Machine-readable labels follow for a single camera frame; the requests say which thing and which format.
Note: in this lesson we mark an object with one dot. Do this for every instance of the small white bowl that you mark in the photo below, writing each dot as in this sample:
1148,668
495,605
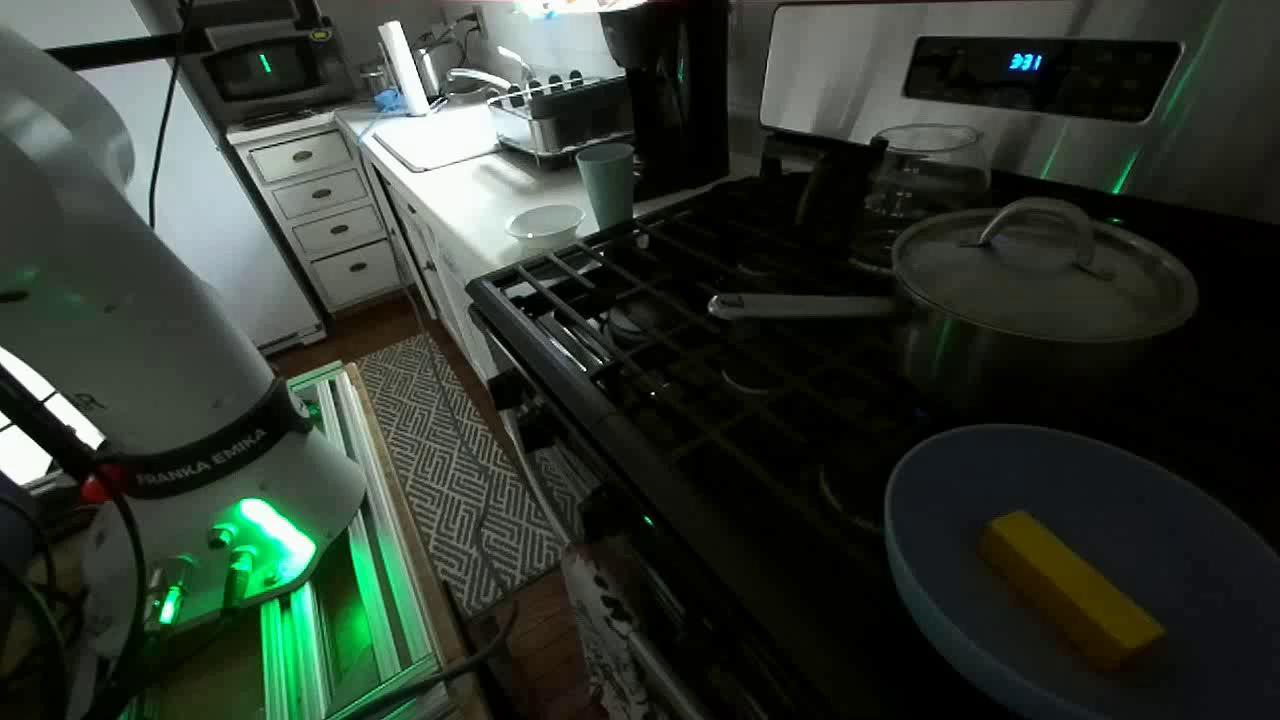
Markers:
544,226

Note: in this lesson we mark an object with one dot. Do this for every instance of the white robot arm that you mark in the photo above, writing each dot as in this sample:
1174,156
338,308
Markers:
215,493

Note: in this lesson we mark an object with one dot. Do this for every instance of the black gas stove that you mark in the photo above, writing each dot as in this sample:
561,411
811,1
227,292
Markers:
726,479

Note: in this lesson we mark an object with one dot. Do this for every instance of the glass jar on stove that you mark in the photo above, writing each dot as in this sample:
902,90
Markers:
927,168

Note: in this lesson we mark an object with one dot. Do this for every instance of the pale green cup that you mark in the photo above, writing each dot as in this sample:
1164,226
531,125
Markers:
607,173

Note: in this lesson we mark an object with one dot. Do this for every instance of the patterned grey floor rug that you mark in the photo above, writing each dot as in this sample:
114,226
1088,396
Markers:
470,507

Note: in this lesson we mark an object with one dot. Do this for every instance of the white kitchen counter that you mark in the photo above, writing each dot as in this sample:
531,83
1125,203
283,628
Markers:
452,204

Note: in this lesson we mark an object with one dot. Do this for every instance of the black coffee maker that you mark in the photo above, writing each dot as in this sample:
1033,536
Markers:
679,79

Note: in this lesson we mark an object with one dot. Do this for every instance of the paper towel roll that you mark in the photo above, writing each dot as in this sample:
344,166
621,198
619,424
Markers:
406,71

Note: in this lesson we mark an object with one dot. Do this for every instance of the white drawer cabinet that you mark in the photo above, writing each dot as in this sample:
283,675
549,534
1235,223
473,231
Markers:
318,194

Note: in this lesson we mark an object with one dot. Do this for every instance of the steel pot with lid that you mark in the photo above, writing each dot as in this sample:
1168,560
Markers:
1025,308

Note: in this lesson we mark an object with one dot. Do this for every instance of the black microwave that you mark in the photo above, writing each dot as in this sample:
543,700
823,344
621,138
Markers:
262,72

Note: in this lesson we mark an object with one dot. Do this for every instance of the white refrigerator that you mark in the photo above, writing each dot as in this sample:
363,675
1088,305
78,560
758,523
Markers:
185,173

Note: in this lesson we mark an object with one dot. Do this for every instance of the yellow block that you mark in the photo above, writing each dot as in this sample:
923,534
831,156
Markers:
1069,592

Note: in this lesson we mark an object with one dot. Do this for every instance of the light blue plate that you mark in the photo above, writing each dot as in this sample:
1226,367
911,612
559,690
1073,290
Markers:
1168,544

